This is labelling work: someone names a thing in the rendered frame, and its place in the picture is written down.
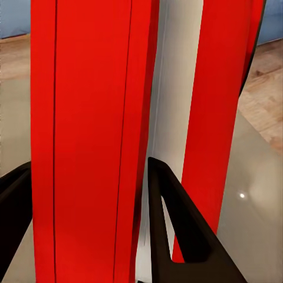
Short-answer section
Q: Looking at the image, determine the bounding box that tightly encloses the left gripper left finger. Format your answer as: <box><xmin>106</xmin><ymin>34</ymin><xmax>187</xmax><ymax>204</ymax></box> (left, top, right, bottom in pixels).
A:
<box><xmin>0</xmin><ymin>162</ymin><xmax>32</xmax><ymax>283</ymax></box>

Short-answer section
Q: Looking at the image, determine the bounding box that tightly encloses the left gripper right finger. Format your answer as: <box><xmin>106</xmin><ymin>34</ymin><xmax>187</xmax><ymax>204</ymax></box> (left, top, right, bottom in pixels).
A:
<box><xmin>147</xmin><ymin>157</ymin><xmax>247</xmax><ymax>283</ymax></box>

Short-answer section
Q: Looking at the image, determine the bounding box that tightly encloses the radio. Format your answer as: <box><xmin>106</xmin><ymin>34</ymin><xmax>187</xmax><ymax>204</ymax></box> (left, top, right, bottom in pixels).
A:
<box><xmin>31</xmin><ymin>0</ymin><xmax>266</xmax><ymax>283</ymax></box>

